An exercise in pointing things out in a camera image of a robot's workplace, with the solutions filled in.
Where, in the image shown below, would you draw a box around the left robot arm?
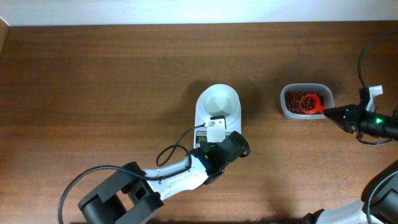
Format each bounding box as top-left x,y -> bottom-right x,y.
78,131 -> 251,224

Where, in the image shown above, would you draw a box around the orange measuring scoop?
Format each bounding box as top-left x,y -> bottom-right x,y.
298,94 -> 325,114

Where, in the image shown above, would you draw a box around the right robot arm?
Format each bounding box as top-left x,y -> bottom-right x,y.
299,105 -> 397,224

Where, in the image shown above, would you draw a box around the red adzuki beans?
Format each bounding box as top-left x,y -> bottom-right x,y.
284,90 -> 325,114

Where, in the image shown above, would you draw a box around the white round bowl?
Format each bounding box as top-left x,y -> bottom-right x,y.
197,84 -> 241,119

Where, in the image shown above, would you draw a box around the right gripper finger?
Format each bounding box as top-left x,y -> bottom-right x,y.
323,105 -> 353,120
327,116 -> 353,133

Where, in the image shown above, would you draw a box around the clear plastic bean container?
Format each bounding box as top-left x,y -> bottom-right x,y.
280,83 -> 335,119

